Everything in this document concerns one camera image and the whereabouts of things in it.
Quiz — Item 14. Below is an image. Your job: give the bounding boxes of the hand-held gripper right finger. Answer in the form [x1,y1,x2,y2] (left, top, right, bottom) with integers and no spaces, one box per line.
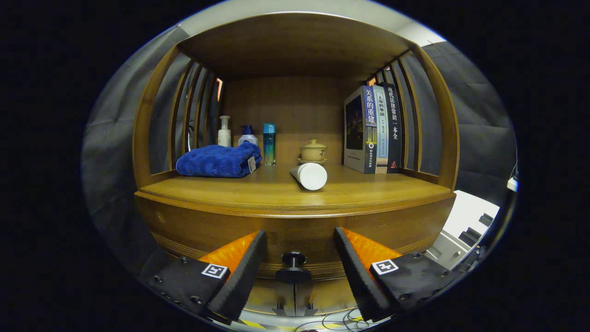
[334,226,461,322]

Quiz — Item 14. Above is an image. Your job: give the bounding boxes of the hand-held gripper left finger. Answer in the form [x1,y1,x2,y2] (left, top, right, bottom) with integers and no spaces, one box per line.
[141,229,268,323]

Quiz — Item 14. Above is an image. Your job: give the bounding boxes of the wooden drawer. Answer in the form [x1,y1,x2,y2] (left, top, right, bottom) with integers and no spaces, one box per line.
[135,194,457,285]

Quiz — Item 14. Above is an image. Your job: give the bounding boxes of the white cosmetic tube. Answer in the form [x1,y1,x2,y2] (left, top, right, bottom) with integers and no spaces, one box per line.
[290,162,328,191]

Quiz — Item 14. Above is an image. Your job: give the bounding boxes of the wooden cabinet door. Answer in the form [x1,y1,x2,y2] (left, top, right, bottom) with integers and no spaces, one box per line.
[242,277,295,317]
[295,275,365,319]

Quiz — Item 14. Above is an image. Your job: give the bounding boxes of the wooden countertop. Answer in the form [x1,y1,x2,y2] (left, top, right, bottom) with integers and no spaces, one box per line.
[138,162,454,213]

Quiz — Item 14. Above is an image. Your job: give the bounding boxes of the wooden cabinet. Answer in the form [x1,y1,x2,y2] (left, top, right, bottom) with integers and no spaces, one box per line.
[132,12,460,323]

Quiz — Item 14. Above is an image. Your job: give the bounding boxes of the blue folded towel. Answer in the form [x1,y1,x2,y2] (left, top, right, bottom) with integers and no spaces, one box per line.
[176,141,262,178]

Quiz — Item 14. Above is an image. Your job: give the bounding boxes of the beige lidded tea cup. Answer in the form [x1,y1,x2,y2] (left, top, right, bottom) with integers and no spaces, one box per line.
[297,138,329,165]

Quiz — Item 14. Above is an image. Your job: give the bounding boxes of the teal glass bottle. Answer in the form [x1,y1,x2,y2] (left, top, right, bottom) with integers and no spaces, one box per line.
[263,123,277,166]

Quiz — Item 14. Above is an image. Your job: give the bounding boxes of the white bottle with blue cap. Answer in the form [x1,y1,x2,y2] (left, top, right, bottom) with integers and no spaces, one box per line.
[238,125,259,147]

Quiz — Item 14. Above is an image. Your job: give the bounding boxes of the white pump bottle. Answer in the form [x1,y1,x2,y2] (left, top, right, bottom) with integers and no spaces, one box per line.
[218,115,232,147]

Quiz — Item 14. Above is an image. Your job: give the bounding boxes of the blue spine book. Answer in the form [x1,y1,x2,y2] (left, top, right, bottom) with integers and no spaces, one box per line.
[343,85,378,174]

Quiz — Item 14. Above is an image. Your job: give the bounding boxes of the pale spine book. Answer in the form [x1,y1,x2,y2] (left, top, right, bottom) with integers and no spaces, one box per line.
[372,84,390,174]

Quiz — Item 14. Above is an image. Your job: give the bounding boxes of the black spine book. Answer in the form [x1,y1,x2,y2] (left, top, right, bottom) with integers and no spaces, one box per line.
[382,82,402,174]

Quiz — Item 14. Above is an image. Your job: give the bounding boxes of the black backdrop cloth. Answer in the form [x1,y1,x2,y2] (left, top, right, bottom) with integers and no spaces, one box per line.
[82,25,517,277]

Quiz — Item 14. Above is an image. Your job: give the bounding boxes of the tangled floor cables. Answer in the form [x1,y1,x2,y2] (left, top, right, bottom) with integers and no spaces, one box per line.
[240,308,374,332]

